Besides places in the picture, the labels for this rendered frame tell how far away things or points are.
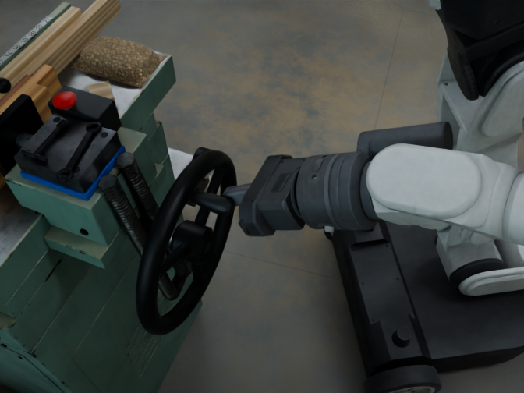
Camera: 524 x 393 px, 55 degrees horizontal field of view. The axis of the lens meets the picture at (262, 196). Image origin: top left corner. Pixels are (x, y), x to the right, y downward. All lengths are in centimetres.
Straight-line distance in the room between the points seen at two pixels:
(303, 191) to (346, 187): 5
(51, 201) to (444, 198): 47
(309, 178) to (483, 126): 40
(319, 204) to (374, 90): 173
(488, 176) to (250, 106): 172
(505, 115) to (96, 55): 67
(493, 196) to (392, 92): 182
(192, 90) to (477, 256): 138
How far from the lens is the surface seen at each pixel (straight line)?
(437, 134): 54
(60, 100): 70
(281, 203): 58
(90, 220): 68
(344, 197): 54
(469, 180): 48
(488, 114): 87
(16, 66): 91
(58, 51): 94
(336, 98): 220
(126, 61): 90
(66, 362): 98
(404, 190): 49
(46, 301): 84
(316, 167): 56
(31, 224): 75
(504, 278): 143
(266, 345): 156
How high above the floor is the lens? 147
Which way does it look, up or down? 53 degrees down
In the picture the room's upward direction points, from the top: straight up
